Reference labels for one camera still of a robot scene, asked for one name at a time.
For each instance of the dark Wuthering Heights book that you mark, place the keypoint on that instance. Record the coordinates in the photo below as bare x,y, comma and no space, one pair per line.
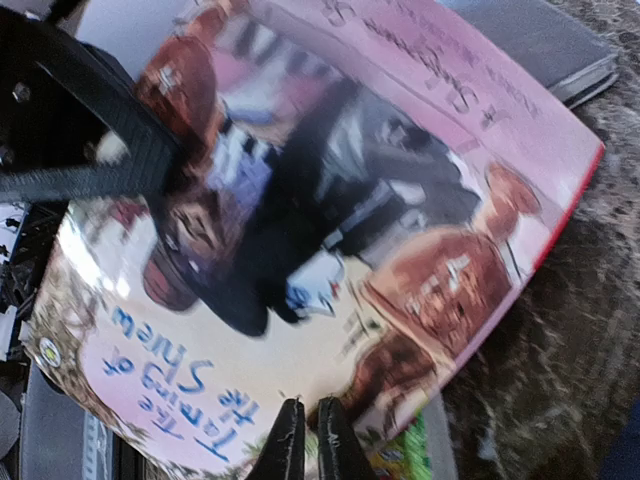
564,55

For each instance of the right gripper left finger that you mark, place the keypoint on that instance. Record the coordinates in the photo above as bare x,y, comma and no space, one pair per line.
283,455

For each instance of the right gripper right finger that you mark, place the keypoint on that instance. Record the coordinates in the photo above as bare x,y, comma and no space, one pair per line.
340,455

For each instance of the orange 39-Storey Treehouse book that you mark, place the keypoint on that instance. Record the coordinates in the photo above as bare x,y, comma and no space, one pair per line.
406,456

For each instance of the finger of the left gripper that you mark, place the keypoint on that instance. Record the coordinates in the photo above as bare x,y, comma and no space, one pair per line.
136,154

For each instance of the pink Taming of Shrew book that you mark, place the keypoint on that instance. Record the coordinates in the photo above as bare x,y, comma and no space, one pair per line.
377,183

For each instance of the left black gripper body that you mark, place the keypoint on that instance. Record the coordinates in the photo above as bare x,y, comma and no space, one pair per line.
50,89

